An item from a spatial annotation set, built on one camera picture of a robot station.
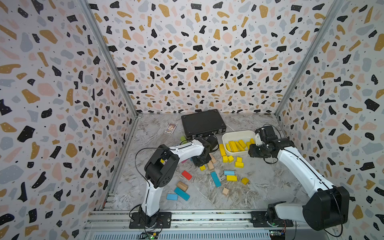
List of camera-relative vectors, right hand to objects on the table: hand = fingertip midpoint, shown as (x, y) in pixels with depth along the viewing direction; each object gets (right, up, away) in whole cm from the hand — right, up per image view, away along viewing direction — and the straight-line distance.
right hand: (252, 151), depth 84 cm
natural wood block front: (-39, -19, -1) cm, 44 cm away
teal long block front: (-40, -23, -2) cm, 46 cm away
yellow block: (-11, -16, +4) cm, 20 cm away
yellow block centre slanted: (-28, -11, +6) cm, 31 cm away
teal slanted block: (-20, -17, +4) cm, 27 cm away
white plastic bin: (+2, +8, +23) cm, 24 cm away
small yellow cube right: (-11, -6, +9) cm, 15 cm away
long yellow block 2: (-7, +1, +16) cm, 18 cm away
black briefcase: (-28, +16, +26) cm, 42 cm away
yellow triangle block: (-3, -18, +4) cm, 18 cm away
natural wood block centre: (-23, -10, +6) cm, 26 cm away
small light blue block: (-46, -24, -3) cm, 52 cm away
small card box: (-52, +13, +26) cm, 59 cm away
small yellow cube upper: (-5, -7, +9) cm, 12 cm away
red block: (-37, -16, +6) cm, 41 cm away
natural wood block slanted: (-22, -7, +11) cm, 25 cm away
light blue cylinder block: (-12, -14, +6) cm, 19 cm away
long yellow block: (-15, -1, +14) cm, 21 cm away
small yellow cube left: (-14, -6, +10) cm, 18 cm away
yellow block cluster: (-5, -10, +8) cm, 14 cm away
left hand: (-25, -8, +8) cm, 28 cm away
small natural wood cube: (-16, -21, -3) cm, 27 cm away
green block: (-42, +6, +22) cm, 48 cm away
